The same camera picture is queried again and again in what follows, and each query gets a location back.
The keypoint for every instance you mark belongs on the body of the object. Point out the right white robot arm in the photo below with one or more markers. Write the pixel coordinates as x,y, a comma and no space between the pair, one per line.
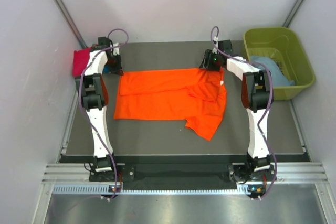
256,97

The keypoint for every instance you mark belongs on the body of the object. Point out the olive green plastic bin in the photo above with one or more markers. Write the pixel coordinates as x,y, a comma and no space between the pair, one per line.
281,47

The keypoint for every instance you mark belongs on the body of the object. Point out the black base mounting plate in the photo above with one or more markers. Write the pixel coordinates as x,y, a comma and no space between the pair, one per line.
222,171

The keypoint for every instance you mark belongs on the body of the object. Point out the orange t shirt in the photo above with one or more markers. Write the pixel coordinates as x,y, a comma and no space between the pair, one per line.
197,96

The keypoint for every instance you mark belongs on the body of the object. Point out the slotted grey cable duct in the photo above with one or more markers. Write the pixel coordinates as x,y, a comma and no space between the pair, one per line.
107,189

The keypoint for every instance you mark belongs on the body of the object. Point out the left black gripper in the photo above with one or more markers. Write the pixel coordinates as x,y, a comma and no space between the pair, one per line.
117,69

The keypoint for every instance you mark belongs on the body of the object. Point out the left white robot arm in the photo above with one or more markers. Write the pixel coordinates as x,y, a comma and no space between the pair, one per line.
88,66

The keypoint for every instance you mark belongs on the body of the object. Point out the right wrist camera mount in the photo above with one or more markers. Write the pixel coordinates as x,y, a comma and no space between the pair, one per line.
215,43

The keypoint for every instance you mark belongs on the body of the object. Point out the aluminium frame rail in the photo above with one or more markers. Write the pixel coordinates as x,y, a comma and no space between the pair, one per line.
290,173

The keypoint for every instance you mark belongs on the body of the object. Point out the light blue t shirt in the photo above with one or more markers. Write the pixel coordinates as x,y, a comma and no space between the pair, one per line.
278,78

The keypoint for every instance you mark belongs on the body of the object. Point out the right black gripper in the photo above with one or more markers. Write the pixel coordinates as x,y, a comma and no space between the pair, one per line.
207,63

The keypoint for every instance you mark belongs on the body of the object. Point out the folded pink t shirt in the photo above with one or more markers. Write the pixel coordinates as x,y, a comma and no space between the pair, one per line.
80,61

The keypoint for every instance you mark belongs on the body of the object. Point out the folded teal t shirt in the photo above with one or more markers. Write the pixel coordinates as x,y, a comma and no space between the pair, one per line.
106,69

